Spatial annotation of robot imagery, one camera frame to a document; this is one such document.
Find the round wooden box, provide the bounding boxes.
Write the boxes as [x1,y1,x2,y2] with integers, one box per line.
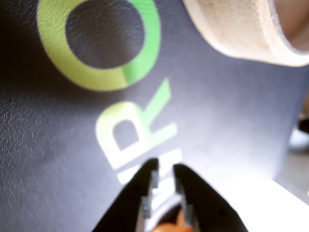
[181,0,309,67]

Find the dark blue logo mat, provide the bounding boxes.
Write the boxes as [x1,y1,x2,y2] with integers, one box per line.
[0,0,305,232]

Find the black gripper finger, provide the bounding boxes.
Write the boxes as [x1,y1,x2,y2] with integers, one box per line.
[172,163,250,232]
[93,158,160,232]

